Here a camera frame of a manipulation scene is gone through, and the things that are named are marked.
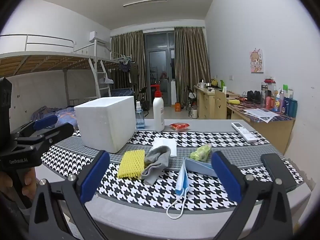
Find blue spray bottle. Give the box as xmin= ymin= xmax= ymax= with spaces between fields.
xmin=136 ymin=101 xmax=145 ymax=129

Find yellow foam fruit net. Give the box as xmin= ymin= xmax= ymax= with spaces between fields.
xmin=117 ymin=150 xmax=145 ymax=178

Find glass balcony door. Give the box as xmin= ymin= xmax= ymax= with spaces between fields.
xmin=144 ymin=30 xmax=175 ymax=107

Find white metal bunk bed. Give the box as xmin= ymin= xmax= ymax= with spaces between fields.
xmin=1 ymin=34 xmax=135 ymax=106

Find orange floor container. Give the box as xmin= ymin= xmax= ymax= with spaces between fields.
xmin=175 ymin=102 xmax=181 ymax=112

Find person's left hand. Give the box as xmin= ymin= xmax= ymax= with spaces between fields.
xmin=0 ymin=168 xmax=38 ymax=202

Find red snack packet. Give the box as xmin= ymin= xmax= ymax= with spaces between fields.
xmin=169 ymin=122 xmax=189 ymax=132

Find black smartphone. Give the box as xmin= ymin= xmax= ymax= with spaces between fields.
xmin=260 ymin=153 xmax=297 ymax=192

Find blue plaid blanket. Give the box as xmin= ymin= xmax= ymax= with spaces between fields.
xmin=30 ymin=106 xmax=78 ymax=130

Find grey sock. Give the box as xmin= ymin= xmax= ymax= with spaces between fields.
xmin=141 ymin=145 xmax=171 ymax=185

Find wooden smiley chair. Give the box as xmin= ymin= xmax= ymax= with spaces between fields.
xmin=214 ymin=90 xmax=227 ymax=120

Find green snack packet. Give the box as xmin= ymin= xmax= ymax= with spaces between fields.
xmin=189 ymin=144 xmax=212 ymax=162

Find group of toiletry bottles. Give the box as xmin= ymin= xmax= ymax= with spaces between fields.
xmin=260 ymin=78 xmax=298 ymax=118

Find white air conditioner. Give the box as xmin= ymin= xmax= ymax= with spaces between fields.
xmin=89 ymin=31 xmax=107 ymax=45

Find anime girl poster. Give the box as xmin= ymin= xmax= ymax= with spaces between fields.
xmin=249 ymin=48 xmax=264 ymax=73

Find wooden desk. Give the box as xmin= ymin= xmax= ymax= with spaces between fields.
xmin=194 ymin=86 xmax=295 ymax=154

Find white pump lotion bottle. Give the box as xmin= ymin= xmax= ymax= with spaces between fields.
xmin=150 ymin=84 xmax=164 ymax=132

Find white tissue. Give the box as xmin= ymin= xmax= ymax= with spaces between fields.
xmin=151 ymin=137 xmax=177 ymax=157

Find ceiling tube light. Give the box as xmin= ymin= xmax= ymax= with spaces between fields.
xmin=122 ymin=0 xmax=169 ymax=8

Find printed paper sheets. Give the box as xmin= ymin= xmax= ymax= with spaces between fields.
xmin=244 ymin=108 xmax=279 ymax=124

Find white styrofoam box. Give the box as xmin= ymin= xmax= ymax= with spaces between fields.
xmin=74 ymin=96 xmax=136 ymax=153

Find white remote control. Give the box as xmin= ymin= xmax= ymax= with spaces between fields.
xmin=231 ymin=122 xmax=258 ymax=144

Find brown curtains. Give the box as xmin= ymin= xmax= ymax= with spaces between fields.
xmin=111 ymin=27 xmax=210 ymax=104

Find houndstooth table cloth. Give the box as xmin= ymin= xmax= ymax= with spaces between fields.
xmin=42 ymin=130 xmax=304 ymax=213

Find blue surgical face mask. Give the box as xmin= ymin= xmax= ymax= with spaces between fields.
xmin=166 ymin=157 xmax=217 ymax=220

